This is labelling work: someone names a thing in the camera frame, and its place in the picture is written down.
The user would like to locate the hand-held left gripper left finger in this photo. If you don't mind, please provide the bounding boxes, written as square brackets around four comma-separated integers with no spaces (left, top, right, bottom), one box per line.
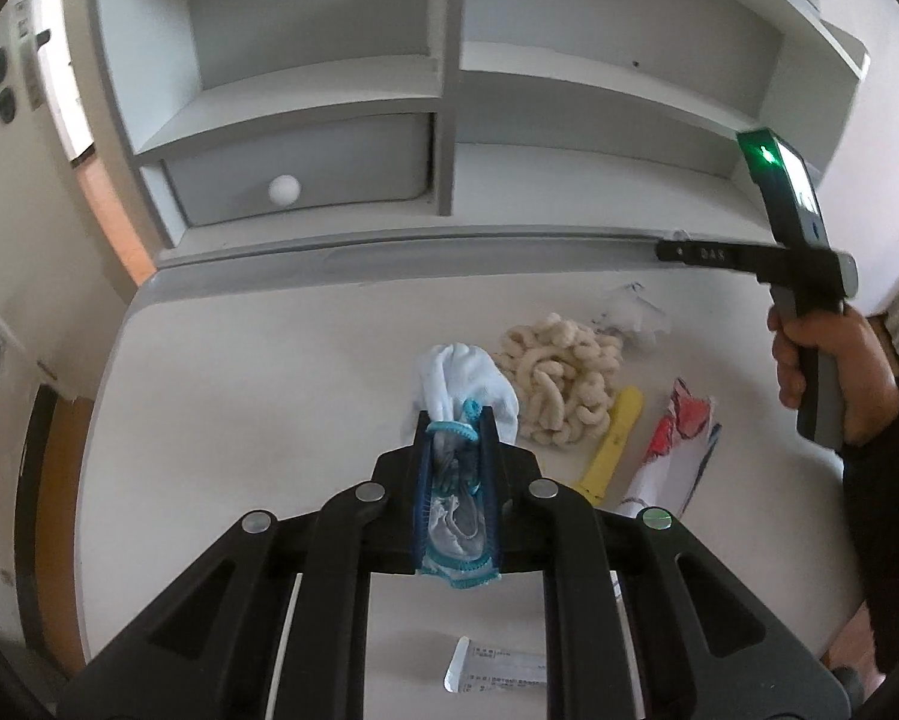
[59,411,431,720]

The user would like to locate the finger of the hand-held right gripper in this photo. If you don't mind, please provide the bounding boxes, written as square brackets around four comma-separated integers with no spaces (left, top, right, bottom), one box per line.
[655,238,769,267]

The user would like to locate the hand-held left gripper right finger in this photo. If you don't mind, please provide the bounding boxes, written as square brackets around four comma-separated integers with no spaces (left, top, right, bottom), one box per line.
[480,405,852,720]

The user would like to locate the white sock teal trim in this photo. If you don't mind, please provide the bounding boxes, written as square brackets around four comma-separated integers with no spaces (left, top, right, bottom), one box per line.
[412,343,522,590]

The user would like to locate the person's right hand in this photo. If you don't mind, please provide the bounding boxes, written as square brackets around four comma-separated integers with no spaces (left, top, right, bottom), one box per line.
[766,300,899,451]

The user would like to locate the small clear plastic wrapper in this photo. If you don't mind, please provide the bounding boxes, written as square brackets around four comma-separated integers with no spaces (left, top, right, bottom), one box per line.
[591,283,673,352]

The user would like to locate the yellow plastic strip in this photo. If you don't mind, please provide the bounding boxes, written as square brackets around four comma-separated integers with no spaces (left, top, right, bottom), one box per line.
[570,388,646,507]

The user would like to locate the beige corn puffs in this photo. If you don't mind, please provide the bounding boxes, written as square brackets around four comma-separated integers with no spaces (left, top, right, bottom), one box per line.
[492,313,625,449]

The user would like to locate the white printed sachet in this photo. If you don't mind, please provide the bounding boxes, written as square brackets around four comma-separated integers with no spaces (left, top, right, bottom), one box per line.
[442,636,548,693]

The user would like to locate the white packet red print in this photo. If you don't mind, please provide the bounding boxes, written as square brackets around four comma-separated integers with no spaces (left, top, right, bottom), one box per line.
[618,377,723,520]

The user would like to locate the grey white desk hutch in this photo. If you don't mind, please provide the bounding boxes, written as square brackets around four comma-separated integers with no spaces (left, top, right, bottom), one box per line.
[59,0,871,271]

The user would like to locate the grey hutch drawer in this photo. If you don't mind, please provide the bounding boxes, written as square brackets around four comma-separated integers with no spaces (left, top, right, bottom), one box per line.
[163,112,436,227]

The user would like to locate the white door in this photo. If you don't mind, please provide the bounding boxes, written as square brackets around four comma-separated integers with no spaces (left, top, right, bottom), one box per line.
[0,0,131,398]

